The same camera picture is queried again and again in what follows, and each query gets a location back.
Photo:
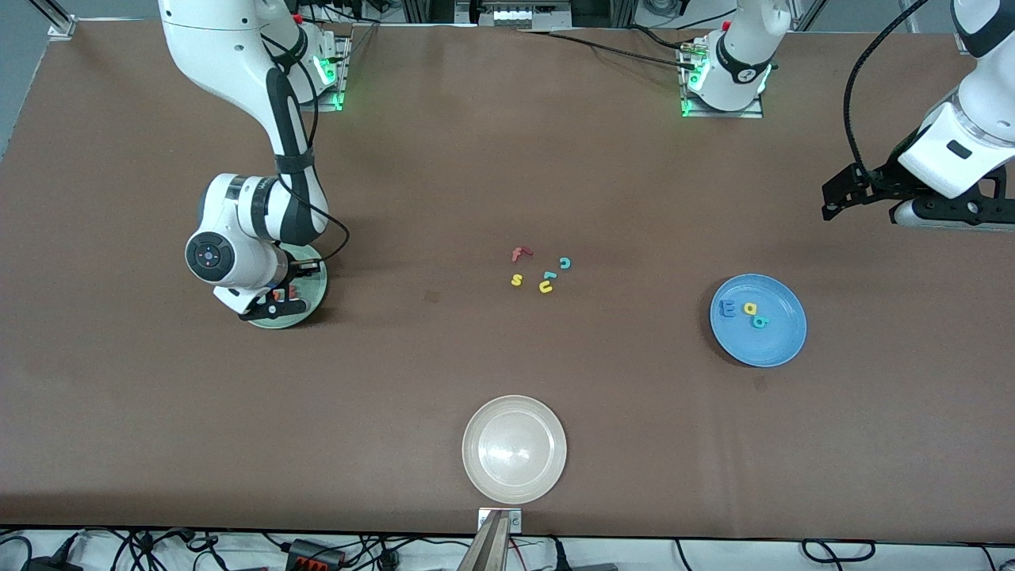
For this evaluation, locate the grey metal device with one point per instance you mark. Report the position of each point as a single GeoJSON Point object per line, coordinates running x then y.
{"type": "Point", "coordinates": [515, 14]}

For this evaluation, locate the green plate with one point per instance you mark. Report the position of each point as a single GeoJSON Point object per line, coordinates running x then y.
{"type": "Point", "coordinates": [315, 293]}

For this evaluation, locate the red letter f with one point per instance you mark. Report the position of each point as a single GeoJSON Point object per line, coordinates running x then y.
{"type": "Point", "coordinates": [518, 254]}

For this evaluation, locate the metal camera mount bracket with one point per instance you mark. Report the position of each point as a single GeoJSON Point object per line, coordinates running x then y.
{"type": "Point", "coordinates": [515, 520]}

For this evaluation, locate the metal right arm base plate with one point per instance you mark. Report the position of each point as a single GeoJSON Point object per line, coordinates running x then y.
{"type": "Point", "coordinates": [337, 79]}

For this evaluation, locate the blue letter m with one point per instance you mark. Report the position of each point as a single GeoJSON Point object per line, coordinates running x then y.
{"type": "Point", "coordinates": [726, 308]}

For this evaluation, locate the black orange power strip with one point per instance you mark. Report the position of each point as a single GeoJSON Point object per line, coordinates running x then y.
{"type": "Point", "coordinates": [313, 553]}

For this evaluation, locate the beige plate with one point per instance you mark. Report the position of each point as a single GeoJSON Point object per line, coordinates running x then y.
{"type": "Point", "coordinates": [514, 450]}

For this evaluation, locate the grey camera mount bar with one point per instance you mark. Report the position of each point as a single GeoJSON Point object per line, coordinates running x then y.
{"type": "Point", "coordinates": [488, 551]}

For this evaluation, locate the blue plate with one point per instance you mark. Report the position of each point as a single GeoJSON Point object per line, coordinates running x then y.
{"type": "Point", "coordinates": [758, 345]}

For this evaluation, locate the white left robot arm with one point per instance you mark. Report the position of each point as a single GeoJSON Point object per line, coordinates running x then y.
{"type": "Point", "coordinates": [741, 47]}

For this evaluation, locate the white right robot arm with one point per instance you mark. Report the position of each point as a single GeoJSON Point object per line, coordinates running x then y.
{"type": "Point", "coordinates": [214, 47]}

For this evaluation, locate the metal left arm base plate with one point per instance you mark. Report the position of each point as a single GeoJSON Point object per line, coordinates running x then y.
{"type": "Point", "coordinates": [745, 113]}

